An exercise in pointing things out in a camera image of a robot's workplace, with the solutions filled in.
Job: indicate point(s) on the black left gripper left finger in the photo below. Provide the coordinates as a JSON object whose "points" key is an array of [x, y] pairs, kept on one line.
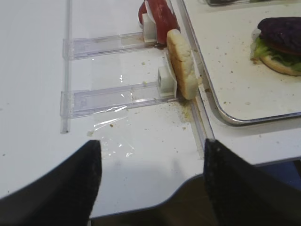
{"points": [[63, 197]]}

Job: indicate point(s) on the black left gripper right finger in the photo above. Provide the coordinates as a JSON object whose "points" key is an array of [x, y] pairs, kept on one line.
{"points": [[242, 195]]}

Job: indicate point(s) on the bottom bun on tray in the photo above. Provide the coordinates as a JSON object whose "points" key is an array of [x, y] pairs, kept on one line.
{"points": [[279, 67]]}

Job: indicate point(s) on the clear channel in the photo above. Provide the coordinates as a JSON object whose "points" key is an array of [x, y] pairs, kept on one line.
{"points": [[82, 103], [80, 48]]}

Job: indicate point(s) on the metal baking tray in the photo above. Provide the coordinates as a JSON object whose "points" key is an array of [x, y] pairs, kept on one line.
{"points": [[244, 91]]}

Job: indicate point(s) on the clear rail left of tray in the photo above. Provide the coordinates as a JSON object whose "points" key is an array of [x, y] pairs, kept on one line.
{"points": [[201, 127]]}

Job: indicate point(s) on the white pusher block upper left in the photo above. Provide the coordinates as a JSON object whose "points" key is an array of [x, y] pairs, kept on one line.
{"points": [[149, 25]]}

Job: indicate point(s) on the clear channel upper left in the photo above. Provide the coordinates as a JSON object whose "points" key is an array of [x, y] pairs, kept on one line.
{"points": [[80, 48]]}

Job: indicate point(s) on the red tomato slices left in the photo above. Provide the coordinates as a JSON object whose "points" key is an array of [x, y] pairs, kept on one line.
{"points": [[164, 18]]}

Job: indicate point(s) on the clear plastic container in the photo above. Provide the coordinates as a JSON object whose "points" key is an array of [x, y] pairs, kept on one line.
{"points": [[219, 3]]}

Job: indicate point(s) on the white pusher block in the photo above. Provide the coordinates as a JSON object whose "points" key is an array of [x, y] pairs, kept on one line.
{"points": [[167, 82], [149, 25]]}

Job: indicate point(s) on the clear channel lower left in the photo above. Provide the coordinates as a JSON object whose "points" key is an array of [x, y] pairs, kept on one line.
{"points": [[82, 103]]}

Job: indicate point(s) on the tomato slice on burger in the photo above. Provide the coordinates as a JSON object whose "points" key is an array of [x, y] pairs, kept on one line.
{"points": [[283, 49]]}

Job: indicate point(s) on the green lettuce on burger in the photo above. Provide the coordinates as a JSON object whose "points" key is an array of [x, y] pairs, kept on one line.
{"points": [[261, 49]]}

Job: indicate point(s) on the pale bun half left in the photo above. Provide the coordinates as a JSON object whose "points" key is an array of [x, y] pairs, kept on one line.
{"points": [[181, 58]]}

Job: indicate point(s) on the white pusher block lower left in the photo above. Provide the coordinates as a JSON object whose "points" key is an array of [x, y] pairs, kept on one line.
{"points": [[167, 82]]}

